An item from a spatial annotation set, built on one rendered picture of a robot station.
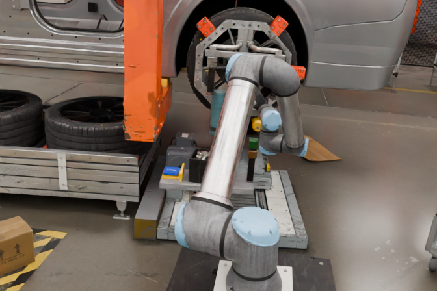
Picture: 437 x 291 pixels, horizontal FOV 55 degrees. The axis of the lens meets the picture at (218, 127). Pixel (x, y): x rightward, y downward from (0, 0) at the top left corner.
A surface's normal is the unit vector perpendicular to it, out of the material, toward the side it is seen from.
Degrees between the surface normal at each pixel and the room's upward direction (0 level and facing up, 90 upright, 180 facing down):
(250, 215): 5
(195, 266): 0
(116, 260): 0
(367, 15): 90
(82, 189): 90
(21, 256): 90
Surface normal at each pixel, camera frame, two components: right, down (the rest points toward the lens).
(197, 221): -0.29, -0.36
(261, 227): 0.07, -0.91
